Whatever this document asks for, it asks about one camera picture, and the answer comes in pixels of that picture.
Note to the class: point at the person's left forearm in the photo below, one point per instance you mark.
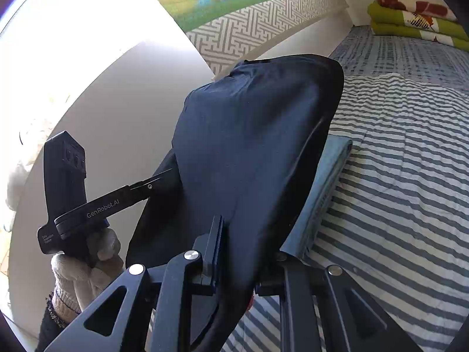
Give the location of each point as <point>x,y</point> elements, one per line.
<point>51,330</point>

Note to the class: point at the light blue folded cloth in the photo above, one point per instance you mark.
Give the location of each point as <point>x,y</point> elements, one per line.
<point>326,190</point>

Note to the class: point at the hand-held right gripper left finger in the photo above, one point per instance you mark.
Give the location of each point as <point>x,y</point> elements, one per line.
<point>212,260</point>

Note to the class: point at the striped bed blanket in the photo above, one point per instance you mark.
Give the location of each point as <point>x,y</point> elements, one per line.
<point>403,190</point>

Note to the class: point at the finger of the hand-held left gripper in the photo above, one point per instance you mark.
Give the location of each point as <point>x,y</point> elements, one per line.
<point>150,186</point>

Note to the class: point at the person's left hand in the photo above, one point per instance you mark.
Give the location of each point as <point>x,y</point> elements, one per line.
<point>73,278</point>

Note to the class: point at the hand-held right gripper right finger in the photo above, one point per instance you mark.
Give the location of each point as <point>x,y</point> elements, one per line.
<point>293,293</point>

